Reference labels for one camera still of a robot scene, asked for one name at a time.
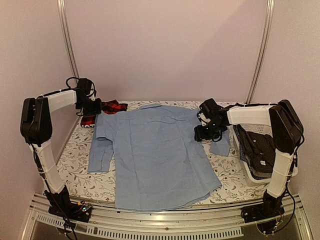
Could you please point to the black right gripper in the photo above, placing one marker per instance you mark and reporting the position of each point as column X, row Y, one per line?
column 200, row 135

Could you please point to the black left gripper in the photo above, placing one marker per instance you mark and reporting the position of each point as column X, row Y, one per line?
column 97, row 111

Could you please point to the light blue long sleeve shirt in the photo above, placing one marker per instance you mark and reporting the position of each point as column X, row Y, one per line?
column 159, row 165

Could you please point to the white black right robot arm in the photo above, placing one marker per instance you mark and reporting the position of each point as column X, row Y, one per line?
column 287, row 135

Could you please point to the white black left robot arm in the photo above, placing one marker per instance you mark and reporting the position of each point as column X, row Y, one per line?
column 36, row 128

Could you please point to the red black plaid shirt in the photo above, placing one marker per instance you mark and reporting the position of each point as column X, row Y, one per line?
column 108, row 107

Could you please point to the blue checked shirt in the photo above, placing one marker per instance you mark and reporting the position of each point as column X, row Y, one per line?
column 242, row 146

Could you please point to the white plastic laundry basket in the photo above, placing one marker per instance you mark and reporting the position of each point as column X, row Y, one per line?
column 262, row 129

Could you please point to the black striped shirt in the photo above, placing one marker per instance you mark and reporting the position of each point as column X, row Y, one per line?
column 263, row 157

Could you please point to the floral patterned table cloth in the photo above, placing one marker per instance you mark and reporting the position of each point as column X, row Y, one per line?
column 101, row 186

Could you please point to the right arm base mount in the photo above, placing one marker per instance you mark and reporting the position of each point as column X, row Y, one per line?
column 262, row 211

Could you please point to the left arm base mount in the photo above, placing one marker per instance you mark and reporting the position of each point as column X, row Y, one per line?
column 73, row 211

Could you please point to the left aluminium frame post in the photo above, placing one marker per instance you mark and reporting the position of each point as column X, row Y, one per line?
column 61, row 7

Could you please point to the aluminium frame post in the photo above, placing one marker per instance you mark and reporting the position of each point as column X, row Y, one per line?
column 61, row 7
column 262, row 50

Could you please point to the aluminium front rail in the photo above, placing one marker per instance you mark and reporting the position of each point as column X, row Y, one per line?
column 198, row 222

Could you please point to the right aluminium frame post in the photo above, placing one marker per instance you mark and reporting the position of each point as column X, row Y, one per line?
column 262, row 50

